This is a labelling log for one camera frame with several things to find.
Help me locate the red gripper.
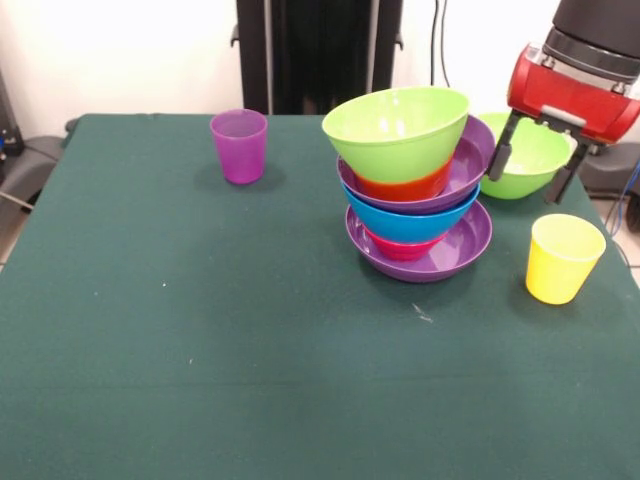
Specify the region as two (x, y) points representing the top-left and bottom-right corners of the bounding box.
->
(487, 43), (640, 205)

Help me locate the green plastic bowl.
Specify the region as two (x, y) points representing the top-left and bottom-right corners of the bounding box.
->
(321, 86), (471, 185)
(477, 112), (576, 201)

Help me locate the purple plastic bowl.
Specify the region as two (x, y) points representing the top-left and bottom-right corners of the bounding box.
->
(336, 114), (497, 216)
(344, 198), (494, 284)

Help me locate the orange ribbed plastic bowl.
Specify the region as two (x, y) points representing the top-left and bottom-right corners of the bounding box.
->
(353, 153), (455, 203)

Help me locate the deep blue plastic bowl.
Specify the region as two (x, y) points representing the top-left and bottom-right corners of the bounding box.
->
(341, 182), (482, 245)

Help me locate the small pink plastic bowl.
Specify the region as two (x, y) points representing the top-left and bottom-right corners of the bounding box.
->
(366, 229), (446, 263)

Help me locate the black stand foot with knob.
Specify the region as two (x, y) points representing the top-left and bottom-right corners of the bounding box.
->
(578, 142), (640, 201)

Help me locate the yellow plastic cup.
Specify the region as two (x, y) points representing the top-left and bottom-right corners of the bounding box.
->
(524, 213), (608, 306)

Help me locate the purple plastic cup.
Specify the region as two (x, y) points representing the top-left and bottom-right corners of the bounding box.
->
(209, 108), (269, 186)

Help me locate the dark green tablecloth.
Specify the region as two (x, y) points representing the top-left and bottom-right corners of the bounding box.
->
(0, 112), (640, 480)

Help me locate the grey stand foot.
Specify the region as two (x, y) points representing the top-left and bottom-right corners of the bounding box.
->
(0, 135), (64, 211)

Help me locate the black equipment box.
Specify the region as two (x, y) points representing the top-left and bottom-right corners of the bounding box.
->
(0, 69), (24, 161)

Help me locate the blue cable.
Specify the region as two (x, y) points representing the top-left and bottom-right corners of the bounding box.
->
(612, 159), (640, 236)

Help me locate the black wall cable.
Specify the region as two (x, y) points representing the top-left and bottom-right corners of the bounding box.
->
(427, 0), (454, 91)

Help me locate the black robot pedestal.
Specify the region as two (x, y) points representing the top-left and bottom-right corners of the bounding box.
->
(230, 0), (404, 116)

